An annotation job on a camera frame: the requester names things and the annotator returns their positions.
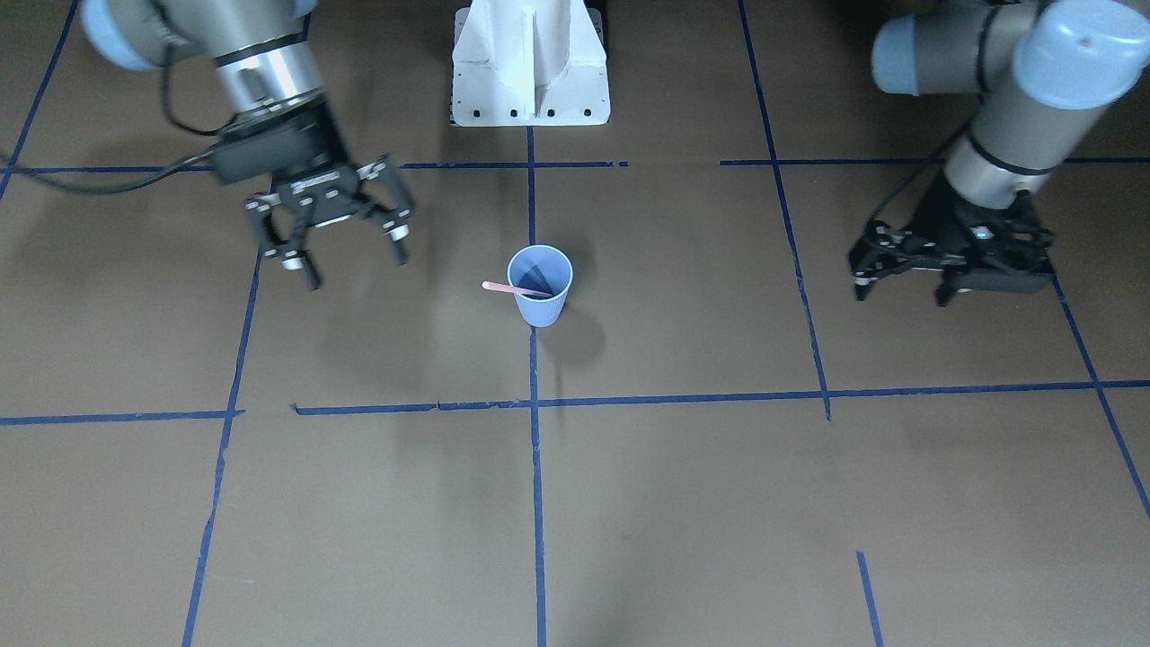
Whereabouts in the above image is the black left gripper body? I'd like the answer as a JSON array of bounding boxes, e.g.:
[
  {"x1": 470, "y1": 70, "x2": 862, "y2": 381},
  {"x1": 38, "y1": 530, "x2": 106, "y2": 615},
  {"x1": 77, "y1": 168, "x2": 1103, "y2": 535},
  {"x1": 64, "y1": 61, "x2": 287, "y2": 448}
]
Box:
[{"x1": 898, "y1": 174, "x2": 1056, "y2": 306}]

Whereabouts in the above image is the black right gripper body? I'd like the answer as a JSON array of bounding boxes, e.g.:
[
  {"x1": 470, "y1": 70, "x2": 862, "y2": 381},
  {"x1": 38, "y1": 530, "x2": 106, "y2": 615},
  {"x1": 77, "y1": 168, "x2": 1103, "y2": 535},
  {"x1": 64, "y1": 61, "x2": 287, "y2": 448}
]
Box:
[{"x1": 243, "y1": 99, "x2": 365, "y2": 230}]

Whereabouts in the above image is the blue ribbed plastic cup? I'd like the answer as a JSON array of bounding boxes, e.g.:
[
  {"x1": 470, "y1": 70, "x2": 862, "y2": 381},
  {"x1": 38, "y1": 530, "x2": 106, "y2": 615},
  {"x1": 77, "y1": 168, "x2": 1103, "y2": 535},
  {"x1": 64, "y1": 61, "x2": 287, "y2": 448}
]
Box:
[{"x1": 507, "y1": 244, "x2": 574, "y2": 328}]

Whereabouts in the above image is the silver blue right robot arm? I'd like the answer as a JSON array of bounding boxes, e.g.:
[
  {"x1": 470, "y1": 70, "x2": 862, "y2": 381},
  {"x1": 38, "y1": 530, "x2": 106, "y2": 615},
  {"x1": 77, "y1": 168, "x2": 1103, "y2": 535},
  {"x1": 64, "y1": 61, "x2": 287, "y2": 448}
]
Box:
[{"x1": 81, "y1": 1, "x2": 611, "y2": 290}]

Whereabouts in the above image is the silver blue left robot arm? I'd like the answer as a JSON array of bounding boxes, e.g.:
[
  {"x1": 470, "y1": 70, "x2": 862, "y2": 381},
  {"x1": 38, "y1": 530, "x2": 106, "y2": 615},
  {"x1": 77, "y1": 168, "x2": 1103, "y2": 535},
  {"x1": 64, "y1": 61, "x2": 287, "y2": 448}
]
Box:
[{"x1": 848, "y1": 1, "x2": 1149, "y2": 307}]

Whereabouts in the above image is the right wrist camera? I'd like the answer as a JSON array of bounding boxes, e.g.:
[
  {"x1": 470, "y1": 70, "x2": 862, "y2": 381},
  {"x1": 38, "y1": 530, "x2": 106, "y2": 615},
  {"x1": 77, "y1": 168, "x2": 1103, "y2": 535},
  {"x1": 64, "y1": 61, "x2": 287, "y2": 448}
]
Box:
[{"x1": 207, "y1": 122, "x2": 327, "y2": 184}]

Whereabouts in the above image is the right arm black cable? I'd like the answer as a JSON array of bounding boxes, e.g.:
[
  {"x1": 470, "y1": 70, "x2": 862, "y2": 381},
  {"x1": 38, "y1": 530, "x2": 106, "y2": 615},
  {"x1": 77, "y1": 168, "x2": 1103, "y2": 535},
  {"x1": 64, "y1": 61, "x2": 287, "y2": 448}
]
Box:
[{"x1": 0, "y1": 36, "x2": 227, "y2": 197}]

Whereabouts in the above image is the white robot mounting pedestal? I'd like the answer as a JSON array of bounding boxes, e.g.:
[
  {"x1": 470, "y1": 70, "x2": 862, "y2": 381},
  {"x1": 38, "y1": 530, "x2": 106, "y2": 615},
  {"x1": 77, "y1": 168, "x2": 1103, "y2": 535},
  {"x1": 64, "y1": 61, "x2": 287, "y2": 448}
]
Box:
[{"x1": 449, "y1": 1, "x2": 612, "y2": 128}]

